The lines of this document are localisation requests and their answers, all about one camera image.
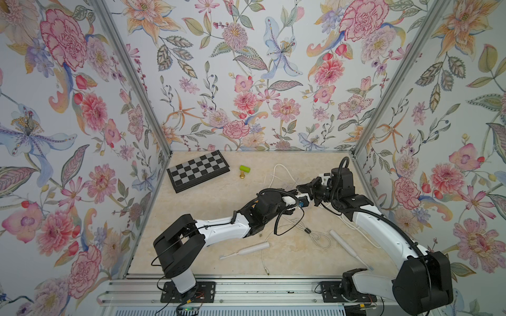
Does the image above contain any white usb charging cable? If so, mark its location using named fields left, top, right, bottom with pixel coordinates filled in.
left=258, top=213, right=333, bottom=276

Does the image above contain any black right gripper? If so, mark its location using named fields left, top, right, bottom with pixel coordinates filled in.
left=296, top=178, right=341, bottom=207

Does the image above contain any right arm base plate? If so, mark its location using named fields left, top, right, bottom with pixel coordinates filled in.
left=315, top=268, right=378, bottom=304

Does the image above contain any black white folding chessboard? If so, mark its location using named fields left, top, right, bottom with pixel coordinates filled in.
left=167, top=150, right=230, bottom=194

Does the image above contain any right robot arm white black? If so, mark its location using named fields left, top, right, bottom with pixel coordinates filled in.
left=296, top=157, right=454, bottom=315

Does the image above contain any white power strip cord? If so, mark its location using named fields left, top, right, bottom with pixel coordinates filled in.
left=268, top=163, right=380, bottom=250

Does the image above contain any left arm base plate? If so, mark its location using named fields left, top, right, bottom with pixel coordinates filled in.
left=160, top=281, right=216, bottom=304

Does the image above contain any green cylinder block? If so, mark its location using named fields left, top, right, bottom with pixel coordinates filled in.
left=239, top=165, right=250, bottom=173

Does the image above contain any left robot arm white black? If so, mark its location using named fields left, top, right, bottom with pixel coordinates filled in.
left=153, top=188, right=310, bottom=296

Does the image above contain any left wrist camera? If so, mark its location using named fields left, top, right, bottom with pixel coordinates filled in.
left=287, top=195, right=310, bottom=209

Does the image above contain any white electric toothbrush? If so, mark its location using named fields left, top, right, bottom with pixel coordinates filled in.
left=329, top=230, right=372, bottom=269
left=220, top=242, right=270, bottom=260

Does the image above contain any aluminium front rail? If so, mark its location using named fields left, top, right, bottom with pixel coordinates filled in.
left=96, top=276, right=436, bottom=309

